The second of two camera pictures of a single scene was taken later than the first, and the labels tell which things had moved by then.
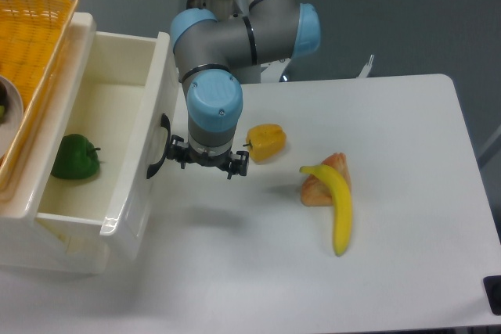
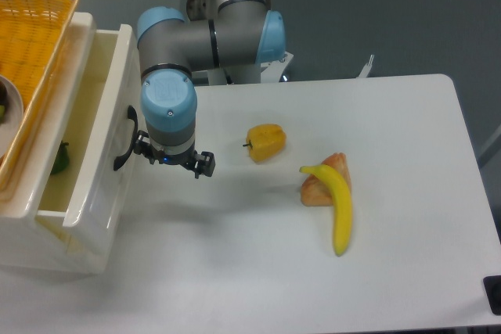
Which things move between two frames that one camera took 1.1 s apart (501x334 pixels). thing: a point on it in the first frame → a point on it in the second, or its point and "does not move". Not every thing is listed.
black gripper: [237, 163] → [204, 162]
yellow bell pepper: [267, 142] does not move
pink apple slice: [315, 192] does not move
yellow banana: [343, 212] does not move
